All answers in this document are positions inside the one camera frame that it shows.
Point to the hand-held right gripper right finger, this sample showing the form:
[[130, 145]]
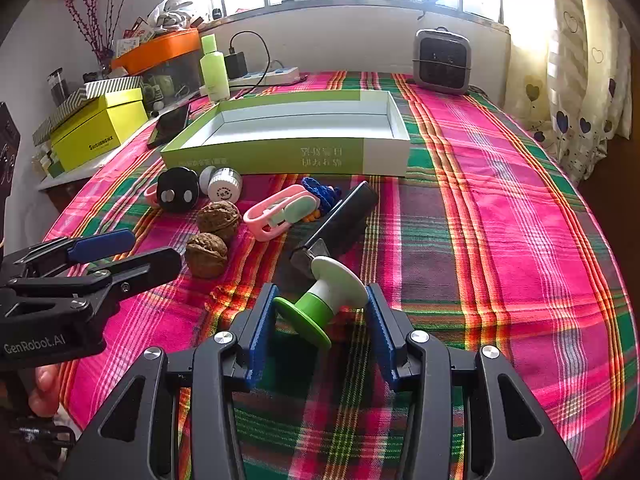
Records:
[[385, 342]]

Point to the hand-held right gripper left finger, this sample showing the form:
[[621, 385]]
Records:
[[262, 340]]

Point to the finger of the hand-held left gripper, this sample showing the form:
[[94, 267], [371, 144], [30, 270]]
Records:
[[102, 246], [147, 270]]

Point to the brown walnut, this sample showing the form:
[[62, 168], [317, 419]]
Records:
[[218, 220], [206, 256]]

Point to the green white plastic spool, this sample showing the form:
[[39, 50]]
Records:
[[320, 300]]

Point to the black round cartoon toy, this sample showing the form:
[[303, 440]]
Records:
[[177, 190]]

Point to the small white round jar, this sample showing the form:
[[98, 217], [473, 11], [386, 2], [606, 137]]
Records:
[[225, 187]]

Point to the pink mint clip set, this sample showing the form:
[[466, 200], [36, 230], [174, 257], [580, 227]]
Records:
[[262, 220]]

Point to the black silver flashlight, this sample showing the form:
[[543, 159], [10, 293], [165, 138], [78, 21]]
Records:
[[340, 220]]

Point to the green white cardboard box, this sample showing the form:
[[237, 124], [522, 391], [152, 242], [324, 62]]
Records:
[[280, 155]]

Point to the person's left hand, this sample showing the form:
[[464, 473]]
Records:
[[45, 390]]

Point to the yellow cardboard box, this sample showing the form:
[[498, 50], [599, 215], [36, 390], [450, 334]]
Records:
[[95, 130]]

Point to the dark brown patterned box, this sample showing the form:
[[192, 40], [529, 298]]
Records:
[[7, 150]]

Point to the black smartphone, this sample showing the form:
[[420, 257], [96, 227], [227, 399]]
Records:
[[170, 125]]

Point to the striped gift box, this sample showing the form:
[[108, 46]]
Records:
[[112, 87]]

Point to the dark glass jar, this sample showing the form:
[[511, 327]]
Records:
[[57, 85]]

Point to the clear storage tank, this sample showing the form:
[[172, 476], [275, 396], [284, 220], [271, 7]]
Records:
[[172, 77]]

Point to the orange box lid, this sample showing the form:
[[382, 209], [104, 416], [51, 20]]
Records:
[[160, 50]]

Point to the light green bottle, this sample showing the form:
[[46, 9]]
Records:
[[214, 72]]

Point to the pile of paper packets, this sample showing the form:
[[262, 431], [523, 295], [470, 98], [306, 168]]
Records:
[[132, 37]]

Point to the black charger adapter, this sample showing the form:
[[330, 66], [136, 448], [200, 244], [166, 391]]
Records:
[[236, 65]]

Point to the dried red flower branches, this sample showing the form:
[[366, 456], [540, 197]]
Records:
[[92, 15]]

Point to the white plastic bag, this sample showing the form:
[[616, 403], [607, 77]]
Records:
[[170, 12]]

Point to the white power strip with charger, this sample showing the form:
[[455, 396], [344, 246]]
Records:
[[269, 57]]

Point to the grey space heater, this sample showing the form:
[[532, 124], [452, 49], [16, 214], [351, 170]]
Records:
[[442, 62]]

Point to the heart print curtain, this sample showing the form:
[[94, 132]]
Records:
[[575, 85]]

